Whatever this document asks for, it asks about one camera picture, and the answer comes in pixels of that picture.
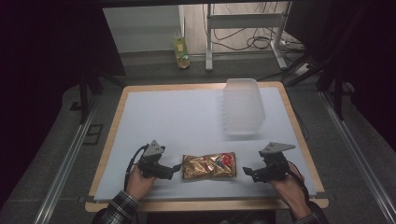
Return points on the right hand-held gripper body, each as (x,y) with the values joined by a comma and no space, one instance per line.
(274,163)

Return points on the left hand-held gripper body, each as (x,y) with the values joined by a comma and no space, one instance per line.
(151,161)

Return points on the gold foil snack bag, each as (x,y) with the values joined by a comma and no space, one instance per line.
(209,165)

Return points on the translucent white plastic bin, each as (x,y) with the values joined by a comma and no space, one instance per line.
(243,106)

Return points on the person's left hand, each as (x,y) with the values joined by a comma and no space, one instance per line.
(137,184)

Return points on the person's right hand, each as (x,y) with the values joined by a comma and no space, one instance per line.
(288,189)

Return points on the white foam board mat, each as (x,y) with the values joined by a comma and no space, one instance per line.
(199,140)

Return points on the wooden table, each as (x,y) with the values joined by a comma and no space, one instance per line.
(199,206)

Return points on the black stand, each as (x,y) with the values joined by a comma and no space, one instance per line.
(85,93)

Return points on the yellow green bottle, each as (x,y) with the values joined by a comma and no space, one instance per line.
(181,52)

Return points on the aluminium floor rail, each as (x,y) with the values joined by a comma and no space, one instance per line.
(63,169)
(359,155)

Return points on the white metal desk frame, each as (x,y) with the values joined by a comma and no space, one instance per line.
(243,31)

